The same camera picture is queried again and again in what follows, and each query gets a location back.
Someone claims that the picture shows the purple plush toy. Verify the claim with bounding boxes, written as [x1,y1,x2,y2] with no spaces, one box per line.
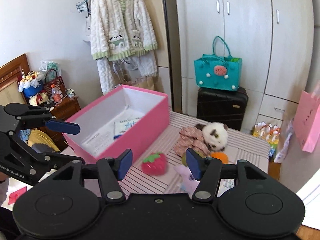
[174,164,200,195]

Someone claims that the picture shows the blue white wipes pack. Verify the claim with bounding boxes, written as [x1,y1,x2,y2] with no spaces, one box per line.
[113,116,142,140]

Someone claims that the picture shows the orange plush ball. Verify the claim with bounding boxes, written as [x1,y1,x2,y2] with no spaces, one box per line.
[210,152,229,164]

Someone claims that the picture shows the green plush ball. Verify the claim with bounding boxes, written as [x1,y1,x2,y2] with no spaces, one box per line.
[182,153,188,167]

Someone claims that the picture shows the plastic water bottle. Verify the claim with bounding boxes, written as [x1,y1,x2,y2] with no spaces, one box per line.
[51,85,62,104]

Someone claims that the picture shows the white brown plush cat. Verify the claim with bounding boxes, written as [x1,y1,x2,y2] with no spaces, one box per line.
[195,122,228,152]

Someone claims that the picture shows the red strawberry plush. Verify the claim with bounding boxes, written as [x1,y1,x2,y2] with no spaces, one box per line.
[141,152,167,176]

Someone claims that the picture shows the striped table cloth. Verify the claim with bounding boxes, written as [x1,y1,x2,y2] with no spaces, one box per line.
[60,110,272,198]

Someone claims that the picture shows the red patterned handbag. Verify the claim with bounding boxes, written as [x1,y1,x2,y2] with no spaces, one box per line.
[43,69,67,98]

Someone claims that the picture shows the pink storage box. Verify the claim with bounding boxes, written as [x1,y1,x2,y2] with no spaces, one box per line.
[63,85,169,164]

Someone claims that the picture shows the blue flower bouquet box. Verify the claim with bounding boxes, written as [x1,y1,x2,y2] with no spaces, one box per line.
[18,71,44,98]

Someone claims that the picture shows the black suitcase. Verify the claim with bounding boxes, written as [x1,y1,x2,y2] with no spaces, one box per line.
[196,87,248,131]

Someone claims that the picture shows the white plastic bag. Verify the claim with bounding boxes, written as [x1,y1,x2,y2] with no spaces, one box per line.
[273,119,294,164]

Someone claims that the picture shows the colourful drink bottle pack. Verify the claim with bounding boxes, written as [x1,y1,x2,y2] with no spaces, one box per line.
[252,122,280,157]

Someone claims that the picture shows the wooden headboard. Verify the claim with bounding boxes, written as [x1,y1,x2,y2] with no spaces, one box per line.
[0,54,30,106]

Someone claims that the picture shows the teal felt tote bag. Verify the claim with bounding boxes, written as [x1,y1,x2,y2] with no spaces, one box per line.
[194,36,242,91]

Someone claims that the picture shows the pink paper bag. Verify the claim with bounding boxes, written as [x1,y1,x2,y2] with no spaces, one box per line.
[293,81,320,153]

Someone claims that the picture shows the white green fleece cardigan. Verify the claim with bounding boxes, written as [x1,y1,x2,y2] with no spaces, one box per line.
[89,0,158,94]

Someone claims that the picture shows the grey three-door wardrobe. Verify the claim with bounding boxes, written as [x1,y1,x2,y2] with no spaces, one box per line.
[176,0,314,131]

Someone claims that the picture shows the black clothes rack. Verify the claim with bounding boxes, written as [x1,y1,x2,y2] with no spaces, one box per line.
[85,0,182,113]

